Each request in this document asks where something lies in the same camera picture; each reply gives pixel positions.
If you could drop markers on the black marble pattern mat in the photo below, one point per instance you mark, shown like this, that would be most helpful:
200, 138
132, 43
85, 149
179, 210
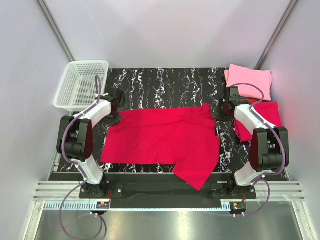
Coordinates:
160, 88

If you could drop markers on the aluminium frame rail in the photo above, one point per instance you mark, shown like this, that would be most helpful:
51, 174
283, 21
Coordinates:
279, 190

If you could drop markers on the folded pink t shirt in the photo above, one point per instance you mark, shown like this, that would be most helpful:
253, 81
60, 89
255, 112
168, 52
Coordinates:
262, 79

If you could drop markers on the white plastic basket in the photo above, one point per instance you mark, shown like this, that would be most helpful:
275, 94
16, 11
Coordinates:
79, 84

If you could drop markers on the crimson t shirt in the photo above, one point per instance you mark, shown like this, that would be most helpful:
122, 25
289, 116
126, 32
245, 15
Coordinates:
184, 137
268, 110

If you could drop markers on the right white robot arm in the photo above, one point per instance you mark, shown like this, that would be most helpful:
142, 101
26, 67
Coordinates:
269, 149

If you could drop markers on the folded orange t shirt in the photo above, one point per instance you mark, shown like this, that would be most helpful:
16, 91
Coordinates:
250, 99

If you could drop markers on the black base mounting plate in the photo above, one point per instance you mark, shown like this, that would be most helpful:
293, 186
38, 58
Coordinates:
167, 191

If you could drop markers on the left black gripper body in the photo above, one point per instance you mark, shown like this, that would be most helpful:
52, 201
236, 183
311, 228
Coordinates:
114, 118

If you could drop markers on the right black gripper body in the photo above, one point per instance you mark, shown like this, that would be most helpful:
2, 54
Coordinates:
222, 111

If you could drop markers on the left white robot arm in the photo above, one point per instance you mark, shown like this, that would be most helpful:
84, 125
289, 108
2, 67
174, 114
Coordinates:
76, 138

